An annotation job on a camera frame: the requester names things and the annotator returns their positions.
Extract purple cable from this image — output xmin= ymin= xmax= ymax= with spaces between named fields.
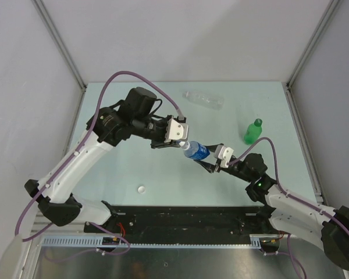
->
xmin=228 ymin=137 xmax=349 ymax=265
xmin=14 ymin=70 xmax=187 ymax=242

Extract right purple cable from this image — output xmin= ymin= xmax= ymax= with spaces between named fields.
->
xmin=228 ymin=137 xmax=349 ymax=265

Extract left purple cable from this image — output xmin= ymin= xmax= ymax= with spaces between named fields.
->
xmin=14 ymin=70 xmax=187 ymax=242

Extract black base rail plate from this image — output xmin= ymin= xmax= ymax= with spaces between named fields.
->
xmin=84 ymin=206 xmax=282 ymax=244

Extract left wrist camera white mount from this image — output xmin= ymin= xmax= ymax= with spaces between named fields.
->
xmin=164 ymin=117 xmax=189 ymax=143

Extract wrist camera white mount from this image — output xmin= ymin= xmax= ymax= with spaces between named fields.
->
xmin=213 ymin=146 xmax=234 ymax=162
xmin=164 ymin=117 xmax=189 ymax=143

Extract clear bottle with blue label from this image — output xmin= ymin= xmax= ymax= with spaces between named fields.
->
xmin=181 ymin=141 xmax=210 ymax=160

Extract left aluminium frame post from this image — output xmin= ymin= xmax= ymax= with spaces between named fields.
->
xmin=31 ymin=0 xmax=87 ymax=90

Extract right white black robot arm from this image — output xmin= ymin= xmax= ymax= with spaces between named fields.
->
xmin=197 ymin=144 xmax=349 ymax=271

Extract aluminium frame post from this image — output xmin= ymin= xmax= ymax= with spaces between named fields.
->
xmin=31 ymin=0 xmax=87 ymax=90
xmin=286 ymin=0 xmax=341 ymax=88

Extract right aluminium frame post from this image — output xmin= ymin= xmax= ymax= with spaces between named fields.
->
xmin=286 ymin=0 xmax=341 ymax=88

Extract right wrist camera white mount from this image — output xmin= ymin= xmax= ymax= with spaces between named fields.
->
xmin=213 ymin=146 xmax=234 ymax=162

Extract clear unlabelled plastic bottle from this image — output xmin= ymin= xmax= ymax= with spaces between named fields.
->
xmin=182 ymin=91 xmax=224 ymax=110

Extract grey slotted cable duct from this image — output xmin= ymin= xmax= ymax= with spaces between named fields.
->
xmin=41 ymin=235 xmax=261 ymax=249

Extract green plastic bottle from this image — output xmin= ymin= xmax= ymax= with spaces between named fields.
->
xmin=244 ymin=121 xmax=262 ymax=145

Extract green bottle cap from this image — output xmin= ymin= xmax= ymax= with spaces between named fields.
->
xmin=255 ymin=119 xmax=262 ymax=126

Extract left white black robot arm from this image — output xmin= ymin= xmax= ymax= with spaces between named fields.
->
xmin=24 ymin=87 xmax=187 ymax=233

